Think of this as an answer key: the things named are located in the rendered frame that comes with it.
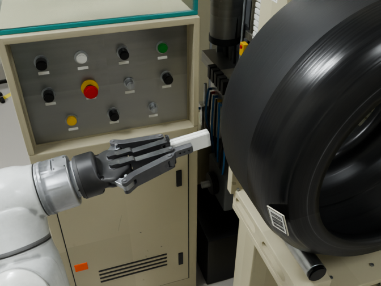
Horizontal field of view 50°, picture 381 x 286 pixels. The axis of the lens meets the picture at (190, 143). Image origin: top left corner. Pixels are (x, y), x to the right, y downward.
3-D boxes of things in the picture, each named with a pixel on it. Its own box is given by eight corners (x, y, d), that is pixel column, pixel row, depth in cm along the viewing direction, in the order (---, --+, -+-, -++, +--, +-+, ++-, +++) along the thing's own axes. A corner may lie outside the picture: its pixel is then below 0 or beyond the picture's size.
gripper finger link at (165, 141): (113, 175, 71) (111, 169, 72) (173, 154, 73) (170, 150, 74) (106, 158, 69) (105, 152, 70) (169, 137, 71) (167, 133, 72)
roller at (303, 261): (249, 168, 114) (260, 173, 117) (240, 180, 115) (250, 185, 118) (318, 266, 87) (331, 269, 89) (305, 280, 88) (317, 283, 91)
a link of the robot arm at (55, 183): (32, 152, 68) (67, 142, 69) (50, 190, 74) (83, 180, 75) (33, 186, 61) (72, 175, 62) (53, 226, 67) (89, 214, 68)
